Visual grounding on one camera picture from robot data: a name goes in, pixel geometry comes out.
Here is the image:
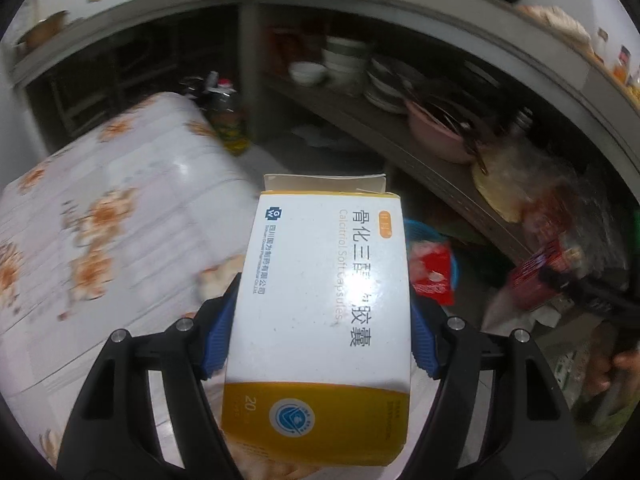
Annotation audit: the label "red snack bag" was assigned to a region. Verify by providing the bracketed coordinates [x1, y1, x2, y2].
[409, 240, 454, 307]

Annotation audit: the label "white yellow medicine box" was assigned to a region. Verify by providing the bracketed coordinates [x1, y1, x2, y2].
[221, 174, 411, 466]

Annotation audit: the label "person right hand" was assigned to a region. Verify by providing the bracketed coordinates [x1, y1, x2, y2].
[582, 338, 639, 403]

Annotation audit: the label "blue plastic waste basket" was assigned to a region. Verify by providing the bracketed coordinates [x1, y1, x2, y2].
[404, 219, 459, 307]

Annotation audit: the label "clear plastic bags on shelf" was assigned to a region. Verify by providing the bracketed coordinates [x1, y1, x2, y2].
[472, 138, 629, 273]

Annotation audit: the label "floral tablecloth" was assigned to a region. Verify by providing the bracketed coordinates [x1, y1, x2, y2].
[0, 91, 321, 480]

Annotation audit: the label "pink plastic basin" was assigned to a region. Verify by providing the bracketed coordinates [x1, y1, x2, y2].
[405, 99, 497, 165]

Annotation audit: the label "cooking oil bottle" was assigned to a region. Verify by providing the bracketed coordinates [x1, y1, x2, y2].
[207, 78, 250, 156]

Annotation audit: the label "perforated metal shelf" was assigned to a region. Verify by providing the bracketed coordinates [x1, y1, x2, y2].
[262, 74, 530, 263]

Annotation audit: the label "dark jar on floor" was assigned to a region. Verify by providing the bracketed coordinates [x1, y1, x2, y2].
[178, 76, 207, 108]

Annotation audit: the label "white ceramic bowl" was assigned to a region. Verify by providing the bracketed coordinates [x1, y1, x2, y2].
[288, 62, 326, 87]

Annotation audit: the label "stack of bowls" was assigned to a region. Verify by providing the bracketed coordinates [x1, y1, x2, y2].
[322, 36, 370, 96]

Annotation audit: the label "brass pot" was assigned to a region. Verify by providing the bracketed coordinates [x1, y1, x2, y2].
[16, 10, 68, 52]

